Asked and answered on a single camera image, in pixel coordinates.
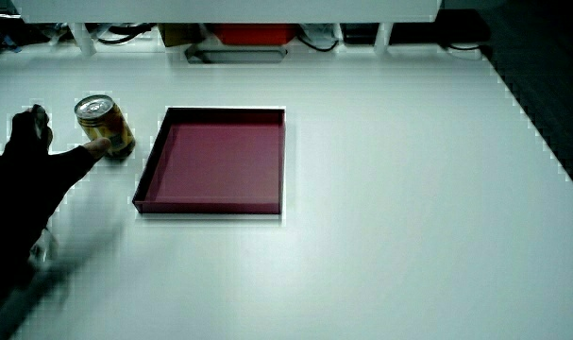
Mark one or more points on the person's left hand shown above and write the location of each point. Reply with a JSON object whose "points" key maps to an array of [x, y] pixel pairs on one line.
{"points": [[21, 189]]}

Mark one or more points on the yellow drink can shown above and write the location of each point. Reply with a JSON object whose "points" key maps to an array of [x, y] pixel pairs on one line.
{"points": [[107, 126]]}

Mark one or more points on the person's left forearm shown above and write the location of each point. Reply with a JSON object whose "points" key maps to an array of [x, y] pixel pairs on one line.
{"points": [[3, 317]]}

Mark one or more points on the white desk shelf riser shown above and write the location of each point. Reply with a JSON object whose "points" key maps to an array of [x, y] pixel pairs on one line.
{"points": [[220, 9]]}

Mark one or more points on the white desk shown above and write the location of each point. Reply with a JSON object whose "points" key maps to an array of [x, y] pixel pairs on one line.
{"points": [[385, 212]]}

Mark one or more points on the dark red tray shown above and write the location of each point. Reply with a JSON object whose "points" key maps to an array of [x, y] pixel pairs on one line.
{"points": [[215, 165]]}

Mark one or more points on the brown cardboard box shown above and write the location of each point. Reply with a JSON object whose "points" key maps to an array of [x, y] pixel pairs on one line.
{"points": [[180, 34]]}

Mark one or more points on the red box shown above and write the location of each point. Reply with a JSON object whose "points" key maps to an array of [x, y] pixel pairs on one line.
{"points": [[255, 34]]}

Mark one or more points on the clear plastic bag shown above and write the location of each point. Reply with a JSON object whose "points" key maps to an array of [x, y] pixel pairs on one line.
{"points": [[320, 32]]}

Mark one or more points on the black box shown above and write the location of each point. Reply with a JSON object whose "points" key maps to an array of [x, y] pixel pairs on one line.
{"points": [[437, 28]]}

